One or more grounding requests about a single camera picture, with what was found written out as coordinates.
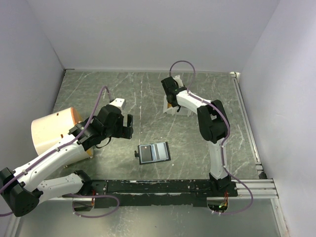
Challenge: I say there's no white card tray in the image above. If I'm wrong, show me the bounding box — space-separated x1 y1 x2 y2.
163 95 194 117

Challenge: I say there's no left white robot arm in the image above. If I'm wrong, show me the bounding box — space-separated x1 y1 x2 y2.
0 98 133 217

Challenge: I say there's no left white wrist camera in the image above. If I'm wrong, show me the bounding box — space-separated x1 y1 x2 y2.
110 98 126 111

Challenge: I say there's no black leather card holder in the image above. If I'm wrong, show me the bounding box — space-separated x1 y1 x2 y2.
134 142 171 165

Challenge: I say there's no black card with chip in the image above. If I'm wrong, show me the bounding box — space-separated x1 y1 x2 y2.
140 145 153 163

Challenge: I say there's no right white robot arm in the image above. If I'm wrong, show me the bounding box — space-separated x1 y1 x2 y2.
161 77 231 197

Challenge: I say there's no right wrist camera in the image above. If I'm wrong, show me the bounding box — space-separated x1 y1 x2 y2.
173 75 184 87

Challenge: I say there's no right side aluminium rail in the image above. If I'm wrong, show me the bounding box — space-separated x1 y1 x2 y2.
229 72 267 179

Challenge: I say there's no beige cylindrical lamp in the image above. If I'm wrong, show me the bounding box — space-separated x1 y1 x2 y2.
31 107 83 155

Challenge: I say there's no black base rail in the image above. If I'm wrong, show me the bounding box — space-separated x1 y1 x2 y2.
90 179 237 207

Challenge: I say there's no aluminium frame rail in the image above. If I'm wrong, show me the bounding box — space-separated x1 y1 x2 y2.
56 179 279 199

